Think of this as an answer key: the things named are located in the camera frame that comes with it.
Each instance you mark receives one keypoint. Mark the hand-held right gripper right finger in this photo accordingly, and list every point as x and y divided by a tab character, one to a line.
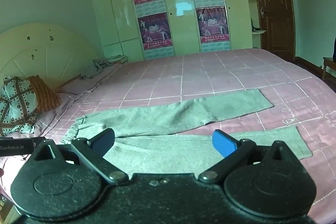
222	142

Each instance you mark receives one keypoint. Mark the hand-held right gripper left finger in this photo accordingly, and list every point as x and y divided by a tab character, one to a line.
103	140

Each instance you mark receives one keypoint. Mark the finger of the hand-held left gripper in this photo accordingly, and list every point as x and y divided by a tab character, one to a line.
39	142

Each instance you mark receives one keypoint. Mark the grey pants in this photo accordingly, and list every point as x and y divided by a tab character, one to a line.
170	116

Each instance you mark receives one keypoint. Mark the teal patterned pillow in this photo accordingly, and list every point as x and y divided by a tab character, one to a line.
15	106

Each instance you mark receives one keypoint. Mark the orange striped pillow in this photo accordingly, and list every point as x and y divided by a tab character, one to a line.
43	94

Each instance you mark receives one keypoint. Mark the bed with pink checked sheet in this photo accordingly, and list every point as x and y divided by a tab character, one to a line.
210	71

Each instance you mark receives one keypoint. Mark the crumpled grey blanket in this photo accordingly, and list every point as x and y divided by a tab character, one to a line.
101	65

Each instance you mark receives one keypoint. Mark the cream headboard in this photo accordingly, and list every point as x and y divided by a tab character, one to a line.
44	56

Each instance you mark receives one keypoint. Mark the dark shelf item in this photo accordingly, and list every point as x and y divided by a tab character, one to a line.
254	27

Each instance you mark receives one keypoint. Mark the small wooden table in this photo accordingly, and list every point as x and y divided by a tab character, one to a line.
329	64

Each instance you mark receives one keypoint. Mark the brown wooden door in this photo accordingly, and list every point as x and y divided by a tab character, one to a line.
273	3

